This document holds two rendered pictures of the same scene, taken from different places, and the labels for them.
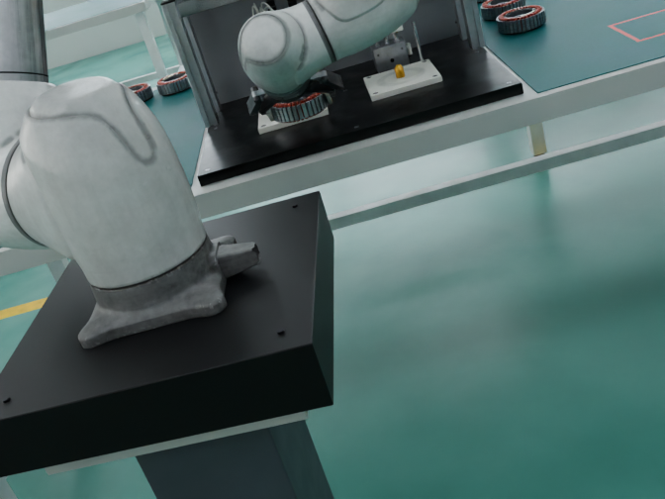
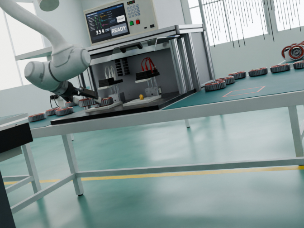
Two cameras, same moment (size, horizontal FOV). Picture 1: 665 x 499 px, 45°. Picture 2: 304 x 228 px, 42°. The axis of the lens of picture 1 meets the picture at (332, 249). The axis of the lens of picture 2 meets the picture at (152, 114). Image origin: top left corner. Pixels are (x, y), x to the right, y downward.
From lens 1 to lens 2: 1.18 m
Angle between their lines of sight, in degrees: 30
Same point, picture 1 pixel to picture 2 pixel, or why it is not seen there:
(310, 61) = (45, 79)
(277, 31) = (31, 67)
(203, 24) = (99, 72)
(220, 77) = (103, 93)
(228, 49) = not seen: hidden behind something
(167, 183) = not seen: outside the picture
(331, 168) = (85, 126)
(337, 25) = (54, 68)
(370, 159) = (98, 125)
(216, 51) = not seen: hidden behind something
